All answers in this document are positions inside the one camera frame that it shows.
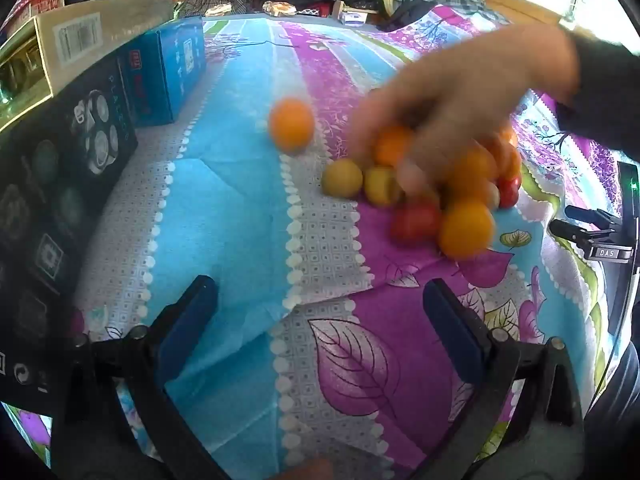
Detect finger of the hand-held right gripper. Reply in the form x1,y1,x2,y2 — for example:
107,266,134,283
564,204,623,230
548,217,618,248

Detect person's right forearm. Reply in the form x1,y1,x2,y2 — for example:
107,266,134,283
552,27,640,171

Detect small white box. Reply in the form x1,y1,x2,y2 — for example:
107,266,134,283
337,7,371,27

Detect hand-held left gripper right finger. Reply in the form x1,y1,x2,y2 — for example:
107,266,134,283
400,279,586,480

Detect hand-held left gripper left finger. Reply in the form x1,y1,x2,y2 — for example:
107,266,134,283
55,275,236,480

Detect person's right hand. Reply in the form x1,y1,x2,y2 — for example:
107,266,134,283
347,25,583,200

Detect orange tangerine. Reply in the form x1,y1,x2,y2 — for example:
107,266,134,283
268,97,316,151

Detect black printed box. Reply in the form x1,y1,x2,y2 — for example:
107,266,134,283
0,50,140,403

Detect floral striped bed sheet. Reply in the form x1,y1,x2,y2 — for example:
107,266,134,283
5,5,626,480

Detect pile of oranges and plums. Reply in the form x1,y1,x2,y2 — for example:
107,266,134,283
320,122,525,261

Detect blue cardboard box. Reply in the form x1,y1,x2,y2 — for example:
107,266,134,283
117,16,207,127

